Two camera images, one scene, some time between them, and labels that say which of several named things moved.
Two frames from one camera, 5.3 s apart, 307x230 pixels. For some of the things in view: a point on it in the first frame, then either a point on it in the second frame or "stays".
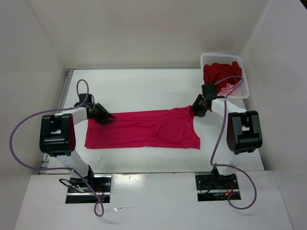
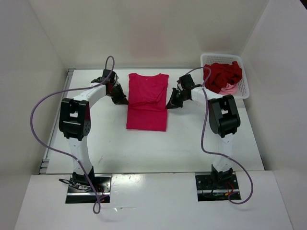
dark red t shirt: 213,72 stays
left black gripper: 104,114 -> 121,99
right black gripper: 199,112 -> 173,103
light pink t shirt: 224,91 stays
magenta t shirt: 171,129 -> 147,108
